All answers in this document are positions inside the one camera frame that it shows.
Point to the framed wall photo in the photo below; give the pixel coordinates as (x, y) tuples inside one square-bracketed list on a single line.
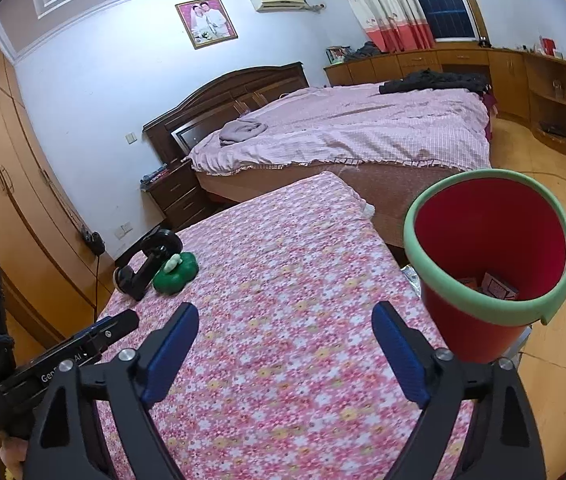
[(206, 22)]

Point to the white wall socket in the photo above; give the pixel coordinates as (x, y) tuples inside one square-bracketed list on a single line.
[(123, 230)]

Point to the cream and red curtain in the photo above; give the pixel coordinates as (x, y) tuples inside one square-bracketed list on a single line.
[(383, 5)]

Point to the pink floral tablecloth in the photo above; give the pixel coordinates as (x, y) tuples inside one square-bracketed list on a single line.
[(288, 310)]

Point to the dark clothes on cabinet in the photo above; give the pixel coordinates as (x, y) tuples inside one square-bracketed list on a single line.
[(363, 51)]

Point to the dark window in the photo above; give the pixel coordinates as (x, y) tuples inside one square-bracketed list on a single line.
[(438, 0)]

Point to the low wooden cabinet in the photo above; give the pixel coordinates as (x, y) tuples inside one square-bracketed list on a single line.
[(508, 80)]

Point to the orange cardboard box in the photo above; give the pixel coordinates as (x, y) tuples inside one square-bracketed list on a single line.
[(500, 286)]

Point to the green clover toy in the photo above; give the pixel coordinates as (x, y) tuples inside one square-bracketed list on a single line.
[(175, 277)]

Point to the person's left hand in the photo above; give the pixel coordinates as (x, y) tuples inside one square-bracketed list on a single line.
[(11, 455)]

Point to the dark wooden nightstand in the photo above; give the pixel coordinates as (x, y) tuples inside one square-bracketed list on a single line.
[(173, 197)]

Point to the red box on cabinet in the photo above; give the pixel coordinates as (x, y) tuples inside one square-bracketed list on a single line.
[(550, 46)]

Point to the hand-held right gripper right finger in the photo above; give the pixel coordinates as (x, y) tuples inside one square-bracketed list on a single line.
[(403, 355)]

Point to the wooden wardrobe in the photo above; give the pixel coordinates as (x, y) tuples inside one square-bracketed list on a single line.
[(13, 185)]

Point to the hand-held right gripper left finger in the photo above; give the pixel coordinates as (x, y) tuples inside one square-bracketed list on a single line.
[(170, 355)]

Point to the items on nightstand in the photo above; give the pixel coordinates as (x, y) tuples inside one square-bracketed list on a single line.
[(155, 173)]

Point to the pink checkered bedspread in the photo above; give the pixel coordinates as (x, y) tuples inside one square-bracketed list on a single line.
[(363, 125)]

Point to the black clothing on bed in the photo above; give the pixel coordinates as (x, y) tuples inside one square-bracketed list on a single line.
[(433, 82)]

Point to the black wall charger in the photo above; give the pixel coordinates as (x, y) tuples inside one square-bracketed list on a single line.
[(94, 242)]

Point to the dark wooden bed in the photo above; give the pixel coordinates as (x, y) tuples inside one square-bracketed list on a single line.
[(223, 90)]

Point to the black clamp stand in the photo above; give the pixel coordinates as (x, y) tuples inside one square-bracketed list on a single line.
[(138, 275)]

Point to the mauve folded cloth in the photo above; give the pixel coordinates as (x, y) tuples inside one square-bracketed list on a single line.
[(243, 132)]

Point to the red bin with green rim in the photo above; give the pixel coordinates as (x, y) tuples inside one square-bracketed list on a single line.
[(488, 220)]

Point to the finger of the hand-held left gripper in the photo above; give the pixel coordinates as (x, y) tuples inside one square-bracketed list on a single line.
[(113, 327)]

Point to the white air conditioner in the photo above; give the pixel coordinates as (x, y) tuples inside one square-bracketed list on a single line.
[(279, 2)]

